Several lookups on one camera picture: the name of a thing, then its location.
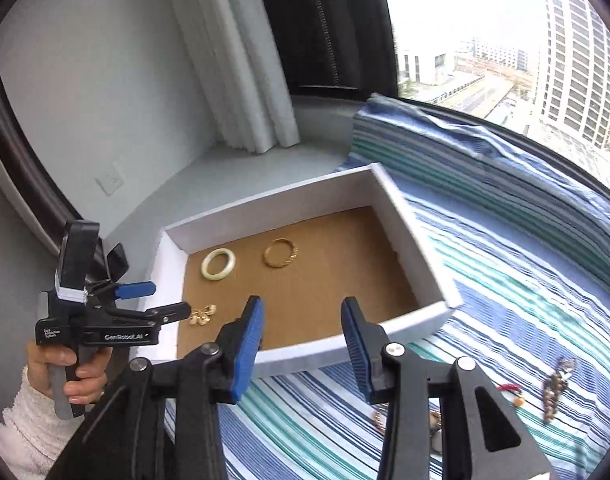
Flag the small gold shell earrings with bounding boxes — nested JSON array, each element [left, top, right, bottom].
[[188, 304, 217, 326]]

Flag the pale green jade bangle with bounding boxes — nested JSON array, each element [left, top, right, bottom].
[[201, 247, 237, 282]]

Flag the wristwatch with tan strap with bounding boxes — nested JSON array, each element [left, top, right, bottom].
[[372, 404, 443, 455]]

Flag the gold twisted bangle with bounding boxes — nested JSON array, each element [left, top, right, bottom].
[[262, 237, 299, 269]]

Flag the red bead bracelet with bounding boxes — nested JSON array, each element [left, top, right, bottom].
[[497, 382, 527, 408]]

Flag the white knit sleeve forearm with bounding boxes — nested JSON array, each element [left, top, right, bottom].
[[0, 366, 82, 479]]

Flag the person's left hand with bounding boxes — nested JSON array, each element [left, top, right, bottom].
[[25, 339, 113, 406]]

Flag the white box with brown base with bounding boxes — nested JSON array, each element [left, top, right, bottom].
[[131, 164, 462, 377]]

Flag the blue green striped bedsheet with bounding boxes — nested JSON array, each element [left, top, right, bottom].
[[164, 91, 610, 480]]

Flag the white curtain left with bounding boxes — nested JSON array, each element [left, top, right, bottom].
[[171, 0, 299, 154]]

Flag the wall socket plate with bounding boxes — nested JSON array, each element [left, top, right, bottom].
[[94, 162, 124, 196]]

